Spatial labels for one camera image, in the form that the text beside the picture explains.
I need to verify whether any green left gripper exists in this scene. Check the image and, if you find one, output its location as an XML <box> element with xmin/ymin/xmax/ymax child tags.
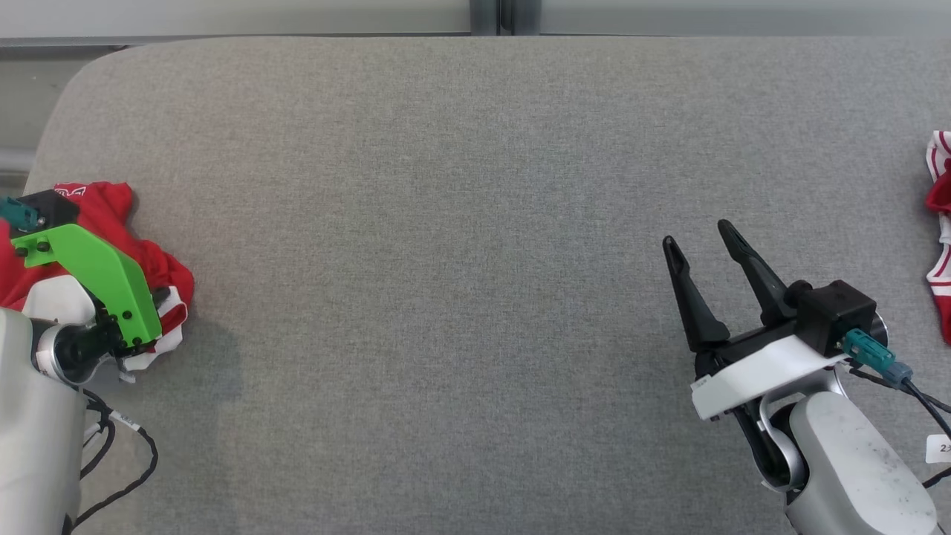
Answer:
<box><xmin>11</xmin><ymin>223</ymin><xmax>172</xmax><ymax>350</ymax></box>

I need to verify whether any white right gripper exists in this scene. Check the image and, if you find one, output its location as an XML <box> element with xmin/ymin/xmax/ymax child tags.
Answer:
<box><xmin>662</xmin><ymin>218</ymin><xmax>851</xmax><ymax>422</ymax></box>

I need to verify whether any red white garment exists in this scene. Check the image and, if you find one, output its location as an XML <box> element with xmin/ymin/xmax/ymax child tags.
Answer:
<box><xmin>0</xmin><ymin>181</ymin><xmax>195</xmax><ymax>372</ymax></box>

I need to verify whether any red white basketball jersey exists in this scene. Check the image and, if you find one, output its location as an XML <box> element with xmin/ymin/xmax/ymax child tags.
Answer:
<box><xmin>925</xmin><ymin>130</ymin><xmax>951</xmax><ymax>346</ymax></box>

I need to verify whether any grey fabric sofa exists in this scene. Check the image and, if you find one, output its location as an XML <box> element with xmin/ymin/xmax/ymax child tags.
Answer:
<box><xmin>22</xmin><ymin>36</ymin><xmax>951</xmax><ymax>535</ymax></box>

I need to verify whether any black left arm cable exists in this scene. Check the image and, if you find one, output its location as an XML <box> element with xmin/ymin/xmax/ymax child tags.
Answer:
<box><xmin>73</xmin><ymin>386</ymin><xmax>159</xmax><ymax>530</ymax></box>

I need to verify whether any grey double partition post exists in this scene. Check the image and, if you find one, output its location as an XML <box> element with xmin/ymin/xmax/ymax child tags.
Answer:
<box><xmin>470</xmin><ymin>0</ymin><xmax>542</xmax><ymax>36</ymax></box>

